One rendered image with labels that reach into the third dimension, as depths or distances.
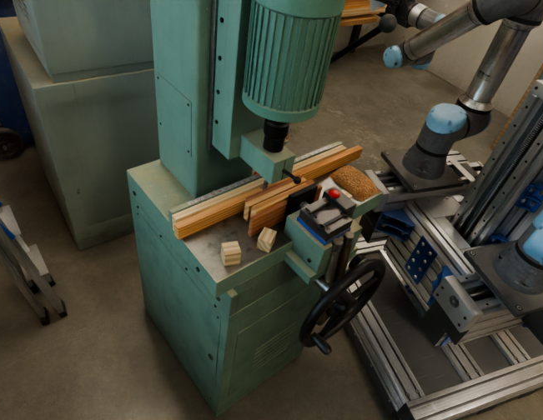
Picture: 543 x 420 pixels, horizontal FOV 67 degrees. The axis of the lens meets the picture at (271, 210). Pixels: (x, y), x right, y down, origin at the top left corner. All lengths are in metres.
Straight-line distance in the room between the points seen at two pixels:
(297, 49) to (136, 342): 1.43
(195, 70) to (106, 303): 1.28
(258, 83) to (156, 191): 0.56
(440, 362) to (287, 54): 1.39
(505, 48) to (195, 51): 0.94
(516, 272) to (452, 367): 0.67
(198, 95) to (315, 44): 0.35
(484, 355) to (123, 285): 1.59
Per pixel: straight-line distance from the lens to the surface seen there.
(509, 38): 1.50
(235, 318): 1.15
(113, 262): 2.16
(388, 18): 0.91
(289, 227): 1.03
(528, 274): 1.31
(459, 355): 1.89
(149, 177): 1.34
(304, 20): 0.81
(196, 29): 0.99
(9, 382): 1.95
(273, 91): 0.86
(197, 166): 1.18
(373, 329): 1.78
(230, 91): 0.99
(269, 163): 1.00
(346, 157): 1.31
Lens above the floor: 1.66
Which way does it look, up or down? 43 degrees down
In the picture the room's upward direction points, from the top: 11 degrees clockwise
